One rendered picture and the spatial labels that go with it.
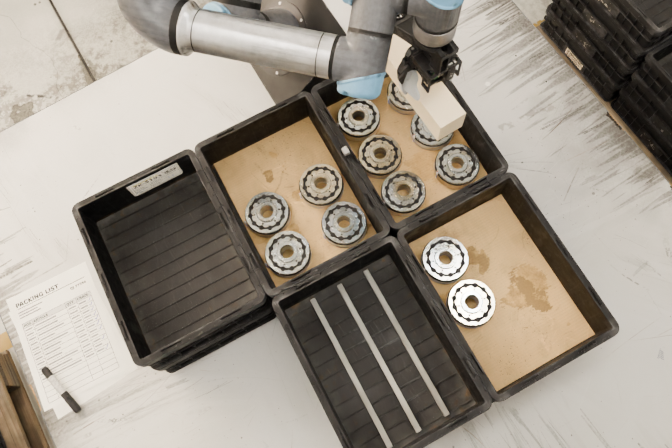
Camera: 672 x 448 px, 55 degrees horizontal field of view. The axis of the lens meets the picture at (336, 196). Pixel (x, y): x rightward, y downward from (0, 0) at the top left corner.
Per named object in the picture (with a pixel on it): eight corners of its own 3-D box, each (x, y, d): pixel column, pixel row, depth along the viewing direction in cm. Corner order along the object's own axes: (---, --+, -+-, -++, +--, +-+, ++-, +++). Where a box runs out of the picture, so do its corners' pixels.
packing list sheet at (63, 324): (-1, 304, 160) (-2, 304, 159) (83, 256, 163) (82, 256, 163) (50, 424, 150) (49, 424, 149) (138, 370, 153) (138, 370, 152)
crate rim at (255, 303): (73, 209, 145) (69, 206, 143) (194, 150, 149) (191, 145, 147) (140, 370, 133) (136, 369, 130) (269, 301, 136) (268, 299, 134)
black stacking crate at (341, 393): (277, 309, 145) (269, 300, 135) (391, 248, 149) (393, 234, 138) (361, 478, 133) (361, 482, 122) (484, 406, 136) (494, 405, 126)
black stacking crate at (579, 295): (392, 247, 149) (394, 233, 138) (501, 188, 152) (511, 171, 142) (485, 405, 136) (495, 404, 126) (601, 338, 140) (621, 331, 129)
